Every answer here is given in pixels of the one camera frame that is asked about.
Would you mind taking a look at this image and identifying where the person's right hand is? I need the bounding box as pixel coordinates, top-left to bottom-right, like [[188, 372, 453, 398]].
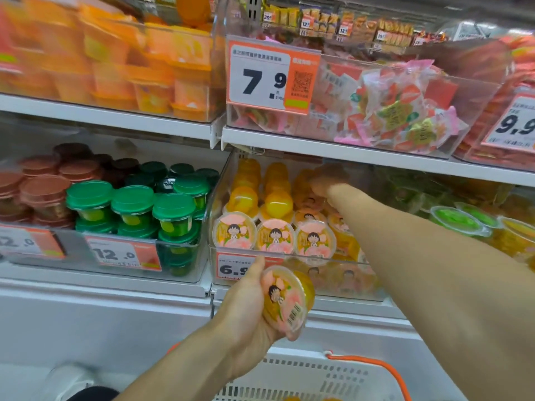
[[311, 163, 357, 200]]

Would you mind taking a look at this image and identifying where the person's left hand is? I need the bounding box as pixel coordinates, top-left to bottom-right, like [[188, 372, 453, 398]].
[[213, 256, 303, 378]]

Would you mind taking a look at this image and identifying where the yellow jelly cup cartoon lid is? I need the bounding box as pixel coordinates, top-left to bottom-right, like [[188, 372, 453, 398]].
[[261, 265, 316, 334]]

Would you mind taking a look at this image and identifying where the person's left forearm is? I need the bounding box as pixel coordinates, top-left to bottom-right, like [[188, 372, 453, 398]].
[[115, 326, 251, 401]]

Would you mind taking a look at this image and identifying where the person's right forearm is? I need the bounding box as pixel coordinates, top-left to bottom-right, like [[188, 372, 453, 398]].
[[328, 183, 535, 401]]

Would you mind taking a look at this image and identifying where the clear bin of yellow cups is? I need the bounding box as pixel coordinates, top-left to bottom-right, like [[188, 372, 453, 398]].
[[208, 152, 391, 302]]

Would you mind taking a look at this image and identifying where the pile of yellow cartoon jelly cups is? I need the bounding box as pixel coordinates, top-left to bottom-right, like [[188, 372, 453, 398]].
[[212, 158, 379, 297]]

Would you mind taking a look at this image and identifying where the white metal shelf board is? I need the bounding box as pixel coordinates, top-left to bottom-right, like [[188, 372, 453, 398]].
[[0, 261, 420, 330], [221, 126, 535, 188], [0, 93, 226, 149]]

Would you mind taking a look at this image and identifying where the pile of pink candy bags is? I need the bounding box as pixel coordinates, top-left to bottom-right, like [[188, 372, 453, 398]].
[[232, 58, 471, 155]]

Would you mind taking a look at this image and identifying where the large orange white price tag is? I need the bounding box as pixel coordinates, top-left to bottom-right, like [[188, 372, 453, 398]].
[[227, 39, 322, 116]]

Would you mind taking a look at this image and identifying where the white plastic shopping basket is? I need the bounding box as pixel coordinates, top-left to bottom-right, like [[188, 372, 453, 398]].
[[166, 341, 414, 401]]

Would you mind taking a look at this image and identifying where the green lid flat jelly cup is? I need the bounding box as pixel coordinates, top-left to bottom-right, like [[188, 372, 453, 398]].
[[430, 206, 492, 238], [455, 201, 503, 228]]

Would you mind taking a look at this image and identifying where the group of green lid cups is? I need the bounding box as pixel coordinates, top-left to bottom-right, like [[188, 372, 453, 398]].
[[65, 162, 220, 277]]

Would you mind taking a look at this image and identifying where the clear bin of red packets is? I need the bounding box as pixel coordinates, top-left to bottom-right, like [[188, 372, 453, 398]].
[[453, 35, 535, 172]]

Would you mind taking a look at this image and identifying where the clear bin of orange packs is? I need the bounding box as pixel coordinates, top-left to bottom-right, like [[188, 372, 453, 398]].
[[0, 0, 228, 123]]

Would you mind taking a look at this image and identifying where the row of small snack packets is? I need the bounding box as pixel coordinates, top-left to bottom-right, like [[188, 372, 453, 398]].
[[262, 3, 449, 50]]

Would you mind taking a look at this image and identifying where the clear bin of candy bags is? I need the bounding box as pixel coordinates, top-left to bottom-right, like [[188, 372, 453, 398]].
[[225, 35, 502, 160]]

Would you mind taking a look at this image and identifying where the group of dark lid cups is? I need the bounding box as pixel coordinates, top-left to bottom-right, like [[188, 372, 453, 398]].
[[53, 143, 140, 188]]

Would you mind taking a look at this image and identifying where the clear bin of lidded cups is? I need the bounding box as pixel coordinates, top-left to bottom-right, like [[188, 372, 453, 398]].
[[0, 113, 233, 284]]

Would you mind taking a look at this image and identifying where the yellow flat jelly cup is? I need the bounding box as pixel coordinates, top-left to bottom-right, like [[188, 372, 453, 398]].
[[491, 216, 535, 265]]

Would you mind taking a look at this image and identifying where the round orange jelly cup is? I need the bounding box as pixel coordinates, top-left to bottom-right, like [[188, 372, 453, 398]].
[[176, 0, 212, 28]]

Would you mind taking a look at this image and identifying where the pile of red snack packets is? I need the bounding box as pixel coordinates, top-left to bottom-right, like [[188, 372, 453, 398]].
[[456, 35, 535, 169]]

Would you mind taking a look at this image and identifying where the group of brown lid cups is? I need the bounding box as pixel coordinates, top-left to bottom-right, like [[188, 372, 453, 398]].
[[0, 154, 103, 229]]

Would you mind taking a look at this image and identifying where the pile of orange jelly packs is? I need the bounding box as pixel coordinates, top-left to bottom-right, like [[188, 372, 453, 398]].
[[0, 0, 214, 119]]

